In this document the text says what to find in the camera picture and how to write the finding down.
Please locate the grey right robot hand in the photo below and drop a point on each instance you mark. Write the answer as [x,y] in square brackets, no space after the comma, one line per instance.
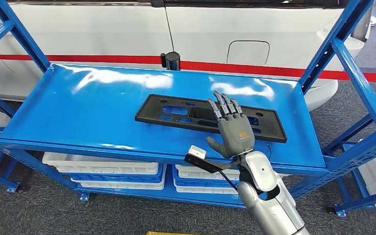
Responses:
[235,133]

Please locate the black plastic panel part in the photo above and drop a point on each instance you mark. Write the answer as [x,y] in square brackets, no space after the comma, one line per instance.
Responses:
[149,113]

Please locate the blue plastic bin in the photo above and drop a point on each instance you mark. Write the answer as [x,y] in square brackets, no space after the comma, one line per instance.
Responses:
[188,183]
[120,178]

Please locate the yellow floor tape square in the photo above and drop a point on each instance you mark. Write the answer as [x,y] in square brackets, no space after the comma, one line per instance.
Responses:
[175,233]

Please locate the red barrier belt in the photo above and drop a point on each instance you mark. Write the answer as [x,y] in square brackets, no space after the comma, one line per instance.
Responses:
[77,58]

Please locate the white car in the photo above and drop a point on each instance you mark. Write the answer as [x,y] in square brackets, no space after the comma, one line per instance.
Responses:
[77,32]

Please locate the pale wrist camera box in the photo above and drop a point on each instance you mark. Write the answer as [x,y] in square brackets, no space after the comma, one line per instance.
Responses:
[197,151]

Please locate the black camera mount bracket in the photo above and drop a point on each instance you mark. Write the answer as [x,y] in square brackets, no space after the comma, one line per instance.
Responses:
[204,163]

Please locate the black stanchion post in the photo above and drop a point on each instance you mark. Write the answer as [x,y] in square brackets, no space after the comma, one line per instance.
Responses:
[172,61]

